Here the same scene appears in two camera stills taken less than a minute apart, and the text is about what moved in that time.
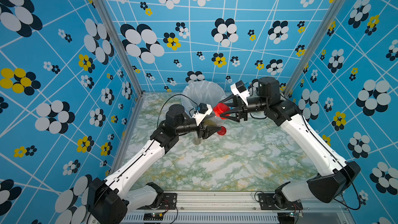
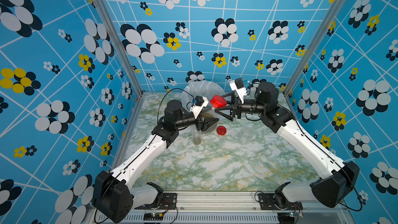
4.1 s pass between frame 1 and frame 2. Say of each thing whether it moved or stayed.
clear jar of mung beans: stayed
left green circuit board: stayed
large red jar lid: moved
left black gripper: moved
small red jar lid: stayed
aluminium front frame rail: stayed
